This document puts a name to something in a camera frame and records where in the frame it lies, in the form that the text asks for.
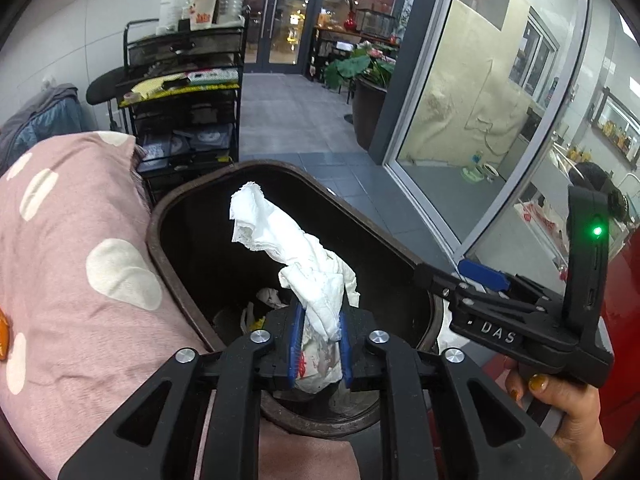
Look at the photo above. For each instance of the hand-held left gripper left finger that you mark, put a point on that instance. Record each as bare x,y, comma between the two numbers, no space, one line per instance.
298,340

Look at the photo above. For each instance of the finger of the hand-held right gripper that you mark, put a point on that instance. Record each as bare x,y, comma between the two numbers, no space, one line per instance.
435,280
482,272

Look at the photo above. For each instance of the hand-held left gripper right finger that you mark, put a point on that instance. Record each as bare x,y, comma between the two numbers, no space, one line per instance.
345,355

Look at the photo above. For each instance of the white paper wrapper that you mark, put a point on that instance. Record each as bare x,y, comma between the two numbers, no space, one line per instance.
310,270

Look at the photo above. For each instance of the brown trash bin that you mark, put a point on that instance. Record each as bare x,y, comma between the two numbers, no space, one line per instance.
200,240

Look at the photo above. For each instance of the person's right hand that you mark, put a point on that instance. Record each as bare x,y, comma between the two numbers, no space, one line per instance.
575,410

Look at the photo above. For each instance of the red glossy cabinet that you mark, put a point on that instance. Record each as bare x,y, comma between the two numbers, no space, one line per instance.
625,310

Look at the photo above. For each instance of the wooden display shelf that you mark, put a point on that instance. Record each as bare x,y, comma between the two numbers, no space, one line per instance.
615,125

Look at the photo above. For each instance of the dark brown plant pot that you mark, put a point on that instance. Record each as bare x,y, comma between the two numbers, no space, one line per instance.
367,115

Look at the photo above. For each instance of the stack of dark packets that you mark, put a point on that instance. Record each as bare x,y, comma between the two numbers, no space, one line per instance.
200,142

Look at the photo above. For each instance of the green leafy plant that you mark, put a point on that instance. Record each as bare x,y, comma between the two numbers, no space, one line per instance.
357,65

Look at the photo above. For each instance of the pink polka-dot blanket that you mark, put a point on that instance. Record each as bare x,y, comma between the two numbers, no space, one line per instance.
75,210

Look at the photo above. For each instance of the yellow sheet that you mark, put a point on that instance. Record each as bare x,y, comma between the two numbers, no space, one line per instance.
150,89

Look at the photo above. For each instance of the glass double door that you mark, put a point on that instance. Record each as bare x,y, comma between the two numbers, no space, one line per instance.
285,15

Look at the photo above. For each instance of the black metal cart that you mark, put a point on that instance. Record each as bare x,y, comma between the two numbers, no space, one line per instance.
185,50

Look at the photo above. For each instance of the black round stool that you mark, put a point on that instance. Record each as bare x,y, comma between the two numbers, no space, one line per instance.
102,87

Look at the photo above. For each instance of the massage bed with blue skirt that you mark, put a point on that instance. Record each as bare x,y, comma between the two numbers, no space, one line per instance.
45,125

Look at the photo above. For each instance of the paper cup orange print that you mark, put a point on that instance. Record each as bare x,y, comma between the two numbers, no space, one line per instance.
202,10

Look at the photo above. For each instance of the clear ribbed jar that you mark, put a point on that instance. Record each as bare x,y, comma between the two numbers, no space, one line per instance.
231,2

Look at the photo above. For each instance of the white pump bottle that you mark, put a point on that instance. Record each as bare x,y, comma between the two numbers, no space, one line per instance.
172,10

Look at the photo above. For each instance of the grey blanket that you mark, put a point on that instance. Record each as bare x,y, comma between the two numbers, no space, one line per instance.
30,110

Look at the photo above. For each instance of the grey framed glass wall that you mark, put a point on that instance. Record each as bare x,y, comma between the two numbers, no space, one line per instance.
425,90

